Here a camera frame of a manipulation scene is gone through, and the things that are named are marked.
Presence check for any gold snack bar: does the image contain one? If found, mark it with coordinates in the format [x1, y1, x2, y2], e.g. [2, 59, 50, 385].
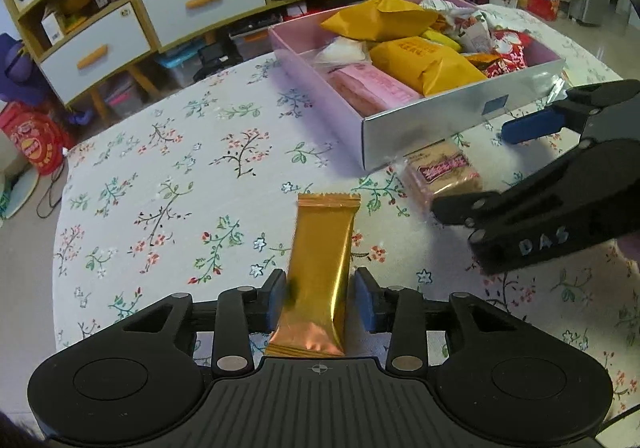
[265, 193, 360, 358]

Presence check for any beige pastry packet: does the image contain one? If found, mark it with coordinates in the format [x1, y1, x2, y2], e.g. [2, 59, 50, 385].
[399, 140, 483, 211]

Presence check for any red white candy packet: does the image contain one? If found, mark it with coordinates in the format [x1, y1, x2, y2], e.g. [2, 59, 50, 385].
[484, 30, 533, 78]

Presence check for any orange white snack packet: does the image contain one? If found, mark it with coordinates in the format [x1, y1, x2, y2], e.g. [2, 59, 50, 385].
[463, 52, 501, 70]

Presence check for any white green snack packet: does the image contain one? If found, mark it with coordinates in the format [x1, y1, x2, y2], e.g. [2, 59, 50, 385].
[420, 0, 492, 53]

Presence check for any yellow biscuit bag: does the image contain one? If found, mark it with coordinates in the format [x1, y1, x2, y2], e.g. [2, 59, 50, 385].
[370, 36, 487, 96]

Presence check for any floral tablecloth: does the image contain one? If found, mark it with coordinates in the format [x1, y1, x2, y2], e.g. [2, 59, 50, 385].
[52, 1, 640, 424]

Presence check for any small yellow snack packet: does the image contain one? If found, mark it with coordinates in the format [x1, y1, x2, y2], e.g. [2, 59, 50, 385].
[421, 28, 462, 52]

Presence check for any pink cardboard box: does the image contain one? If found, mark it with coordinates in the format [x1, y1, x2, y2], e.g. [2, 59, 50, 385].
[268, 0, 568, 173]

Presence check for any pink wafer packet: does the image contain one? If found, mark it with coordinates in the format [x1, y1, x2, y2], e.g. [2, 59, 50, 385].
[328, 62, 422, 117]

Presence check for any large yellow snack bag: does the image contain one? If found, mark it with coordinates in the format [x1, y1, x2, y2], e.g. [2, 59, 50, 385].
[320, 0, 438, 42]

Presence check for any clear white snack packet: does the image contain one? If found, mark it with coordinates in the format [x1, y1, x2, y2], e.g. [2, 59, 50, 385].
[314, 36, 370, 66]

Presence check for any red gift bag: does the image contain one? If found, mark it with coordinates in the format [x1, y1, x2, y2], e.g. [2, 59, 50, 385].
[1, 101, 75, 176]

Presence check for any purple hat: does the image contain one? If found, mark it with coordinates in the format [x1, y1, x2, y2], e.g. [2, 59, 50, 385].
[0, 33, 50, 108]

